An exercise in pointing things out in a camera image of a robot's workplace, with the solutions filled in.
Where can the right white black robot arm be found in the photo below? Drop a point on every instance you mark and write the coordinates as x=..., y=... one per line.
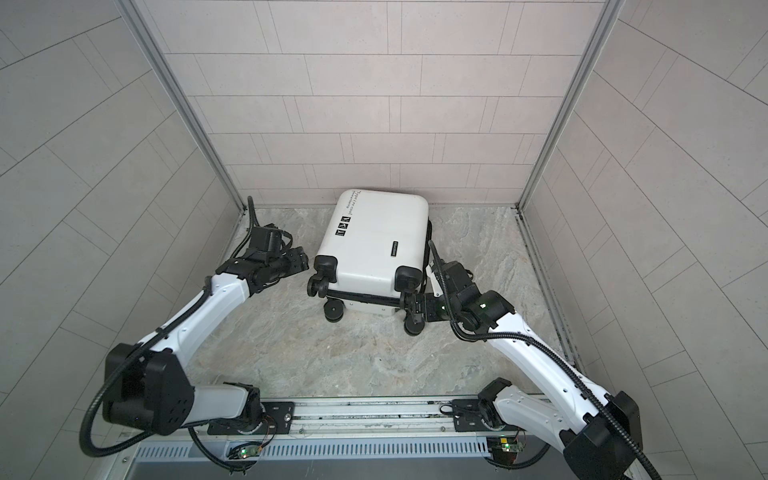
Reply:
x=598, y=433

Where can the white suitcase with black lining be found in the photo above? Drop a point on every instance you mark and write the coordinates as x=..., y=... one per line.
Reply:
x=373, y=257

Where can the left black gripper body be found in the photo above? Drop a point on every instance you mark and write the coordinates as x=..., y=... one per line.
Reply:
x=286, y=264

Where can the circuit board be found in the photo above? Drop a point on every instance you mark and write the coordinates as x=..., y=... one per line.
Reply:
x=245, y=451
x=505, y=450

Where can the left circuit board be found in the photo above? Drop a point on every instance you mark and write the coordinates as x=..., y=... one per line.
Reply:
x=245, y=451

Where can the corner metal profile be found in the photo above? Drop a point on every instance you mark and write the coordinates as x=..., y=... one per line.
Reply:
x=605, y=22
x=141, y=33

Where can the right corner metal profile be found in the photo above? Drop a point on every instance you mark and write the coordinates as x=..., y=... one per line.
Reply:
x=605, y=22

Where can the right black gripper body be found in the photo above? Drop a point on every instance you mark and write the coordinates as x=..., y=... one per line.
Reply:
x=441, y=308

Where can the left corner metal profile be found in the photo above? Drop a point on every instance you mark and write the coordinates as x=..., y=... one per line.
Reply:
x=141, y=33

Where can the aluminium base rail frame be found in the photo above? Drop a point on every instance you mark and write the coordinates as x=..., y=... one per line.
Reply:
x=357, y=428

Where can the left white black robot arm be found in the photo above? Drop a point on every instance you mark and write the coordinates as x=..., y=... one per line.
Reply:
x=146, y=390

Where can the right circuit board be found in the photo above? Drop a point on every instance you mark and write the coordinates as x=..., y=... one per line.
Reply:
x=505, y=450

